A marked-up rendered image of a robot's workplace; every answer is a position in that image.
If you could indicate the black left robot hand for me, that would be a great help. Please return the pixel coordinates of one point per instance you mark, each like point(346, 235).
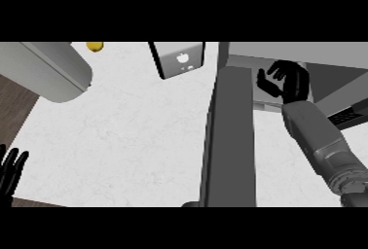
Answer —
point(9, 168)

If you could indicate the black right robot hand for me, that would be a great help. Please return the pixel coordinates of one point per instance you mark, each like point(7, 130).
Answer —
point(292, 83)

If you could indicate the grey microwave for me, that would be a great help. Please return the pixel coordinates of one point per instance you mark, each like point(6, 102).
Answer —
point(306, 73)

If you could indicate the dark grey microwave door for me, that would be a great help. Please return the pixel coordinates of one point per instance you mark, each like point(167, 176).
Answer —
point(229, 139)

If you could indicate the grey milk carton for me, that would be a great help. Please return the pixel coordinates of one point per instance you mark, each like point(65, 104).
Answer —
point(180, 61)

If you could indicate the pale grey rounded appliance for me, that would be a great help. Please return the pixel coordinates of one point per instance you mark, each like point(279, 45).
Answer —
point(44, 69)

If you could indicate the yellow fruit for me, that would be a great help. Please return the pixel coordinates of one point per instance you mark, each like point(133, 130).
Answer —
point(94, 46)

